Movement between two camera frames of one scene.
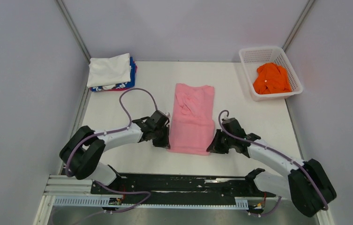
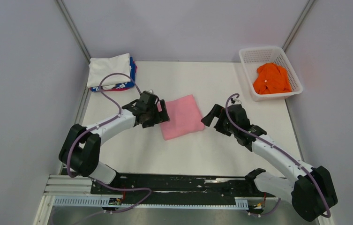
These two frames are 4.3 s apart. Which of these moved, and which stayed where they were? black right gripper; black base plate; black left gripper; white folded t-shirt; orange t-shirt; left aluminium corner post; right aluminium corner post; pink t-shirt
Moved: black left gripper; pink t-shirt; black right gripper
Stayed: white folded t-shirt; orange t-shirt; right aluminium corner post; black base plate; left aluminium corner post
